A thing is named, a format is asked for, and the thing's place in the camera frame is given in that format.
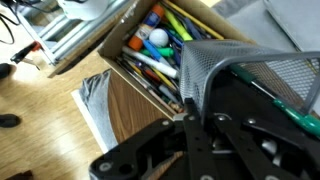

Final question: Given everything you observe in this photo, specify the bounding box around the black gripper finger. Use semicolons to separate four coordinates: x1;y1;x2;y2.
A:
183;98;206;154

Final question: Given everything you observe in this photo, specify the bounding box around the cardboard box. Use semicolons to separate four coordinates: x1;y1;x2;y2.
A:
98;0;253;118

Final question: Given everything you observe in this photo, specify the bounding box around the grey mesh pen basket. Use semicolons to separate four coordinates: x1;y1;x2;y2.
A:
179;40;319;114

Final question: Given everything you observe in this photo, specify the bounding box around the white marker pen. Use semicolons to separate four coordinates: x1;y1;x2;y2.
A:
122;46;179;79

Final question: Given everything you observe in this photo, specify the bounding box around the green marker in box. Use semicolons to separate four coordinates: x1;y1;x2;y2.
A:
140;48;174;57

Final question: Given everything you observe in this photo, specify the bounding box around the yellow highlighter pen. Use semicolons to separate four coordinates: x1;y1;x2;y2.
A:
165;9;192;41

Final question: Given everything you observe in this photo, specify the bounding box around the green pen in basket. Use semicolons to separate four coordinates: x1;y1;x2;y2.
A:
229;65;320;137

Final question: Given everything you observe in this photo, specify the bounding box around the orange glue stick in box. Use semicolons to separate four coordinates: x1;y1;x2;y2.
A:
128;4;164;51

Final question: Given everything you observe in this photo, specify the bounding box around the round wooden side table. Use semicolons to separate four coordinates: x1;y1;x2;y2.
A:
108;70;171;143

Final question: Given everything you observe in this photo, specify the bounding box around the white golf ball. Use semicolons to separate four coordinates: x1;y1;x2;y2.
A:
149;28;169;47

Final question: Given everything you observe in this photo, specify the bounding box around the grey shaggy rug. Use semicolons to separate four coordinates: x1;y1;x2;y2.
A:
71;69;118;153

